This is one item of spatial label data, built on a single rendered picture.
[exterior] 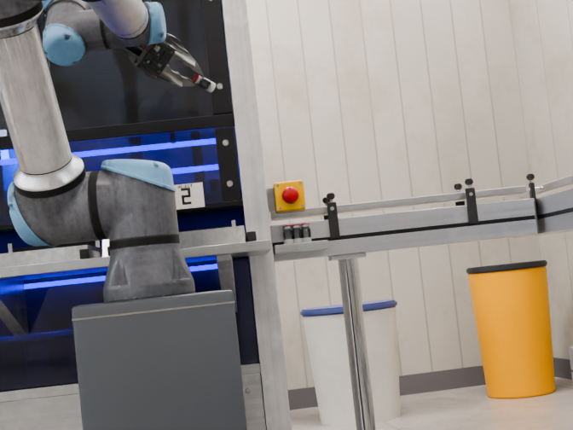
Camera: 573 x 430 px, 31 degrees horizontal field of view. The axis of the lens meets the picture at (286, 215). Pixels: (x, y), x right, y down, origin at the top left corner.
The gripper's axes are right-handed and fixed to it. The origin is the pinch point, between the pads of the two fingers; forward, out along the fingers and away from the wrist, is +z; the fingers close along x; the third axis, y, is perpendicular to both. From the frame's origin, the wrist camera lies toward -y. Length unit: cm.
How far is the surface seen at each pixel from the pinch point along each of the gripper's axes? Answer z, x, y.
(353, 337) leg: 79, -37, -7
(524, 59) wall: 322, 75, -350
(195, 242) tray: 15.0, -27.2, 14.8
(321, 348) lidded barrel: 237, -116, -228
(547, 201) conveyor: 98, 20, -1
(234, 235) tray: 20.4, -21.5, 16.4
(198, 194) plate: 27.6, -26.9, -22.8
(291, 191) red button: 43.0, -13.1, -13.7
